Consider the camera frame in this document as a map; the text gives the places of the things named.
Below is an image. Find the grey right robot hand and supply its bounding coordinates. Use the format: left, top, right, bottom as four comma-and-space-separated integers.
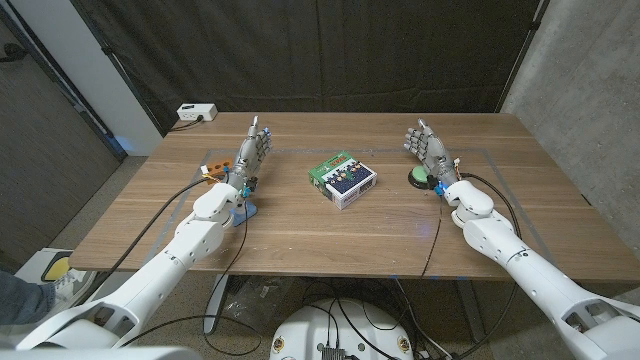
403, 118, 460, 188

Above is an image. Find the grey table leg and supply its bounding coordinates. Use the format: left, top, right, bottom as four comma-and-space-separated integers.
202, 273, 231, 335
453, 278, 489, 345

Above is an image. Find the orange block with holes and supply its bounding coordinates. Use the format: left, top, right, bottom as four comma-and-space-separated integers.
206, 158, 235, 184

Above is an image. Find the black power strip cable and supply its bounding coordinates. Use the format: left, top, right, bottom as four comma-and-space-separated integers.
169, 115, 204, 133

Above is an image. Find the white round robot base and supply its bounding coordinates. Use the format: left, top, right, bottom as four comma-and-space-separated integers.
269, 298, 415, 360

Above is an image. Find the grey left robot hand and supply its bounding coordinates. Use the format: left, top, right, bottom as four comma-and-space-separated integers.
227, 115, 274, 194

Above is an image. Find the white robot torso edge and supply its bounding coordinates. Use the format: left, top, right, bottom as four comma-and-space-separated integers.
0, 346, 204, 360

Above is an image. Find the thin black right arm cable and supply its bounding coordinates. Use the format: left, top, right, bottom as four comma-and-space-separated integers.
420, 193, 444, 279

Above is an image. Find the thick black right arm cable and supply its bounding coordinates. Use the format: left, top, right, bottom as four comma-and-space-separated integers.
458, 172, 522, 241

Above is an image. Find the black curtain backdrop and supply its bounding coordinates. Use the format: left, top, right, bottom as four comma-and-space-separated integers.
69, 0, 551, 136

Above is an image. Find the black door handle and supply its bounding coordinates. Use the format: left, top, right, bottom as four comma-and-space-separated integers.
0, 42, 29, 64

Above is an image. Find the person's leg in jeans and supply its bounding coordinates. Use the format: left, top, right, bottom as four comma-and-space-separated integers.
0, 269, 57, 327

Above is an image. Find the green and navy printed package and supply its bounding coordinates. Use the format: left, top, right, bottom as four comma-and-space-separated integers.
307, 151, 378, 211

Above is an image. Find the white power strip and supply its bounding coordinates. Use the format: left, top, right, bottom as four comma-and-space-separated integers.
176, 103, 219, 123

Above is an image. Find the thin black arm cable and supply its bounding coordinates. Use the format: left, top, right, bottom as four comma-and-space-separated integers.
201, 192, 263, 357
420, 193, 444, 279

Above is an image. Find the white platform with yellow pad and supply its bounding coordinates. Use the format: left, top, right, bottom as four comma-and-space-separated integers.
13, 247, 104, 304

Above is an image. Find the green button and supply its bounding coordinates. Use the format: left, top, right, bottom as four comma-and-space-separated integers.
407, 165, 439, 191

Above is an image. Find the grey and white sneaker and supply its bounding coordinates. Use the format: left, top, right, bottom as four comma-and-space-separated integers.
47, 268, 99, 315

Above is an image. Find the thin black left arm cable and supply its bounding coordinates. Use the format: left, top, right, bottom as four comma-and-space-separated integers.
201, 192, 263, 357

